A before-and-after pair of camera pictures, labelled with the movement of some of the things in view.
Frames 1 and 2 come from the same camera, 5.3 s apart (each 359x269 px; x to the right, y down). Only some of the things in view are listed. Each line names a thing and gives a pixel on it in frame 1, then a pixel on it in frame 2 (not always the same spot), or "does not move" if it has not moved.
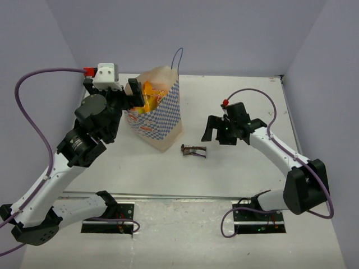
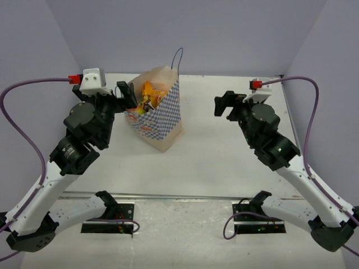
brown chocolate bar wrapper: (199, 151) → (146, 106)
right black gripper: (216, 122) → (230, 99)
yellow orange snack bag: (152, 97) does not move
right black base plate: (252, 222) does not move
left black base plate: (124, 210) does not move
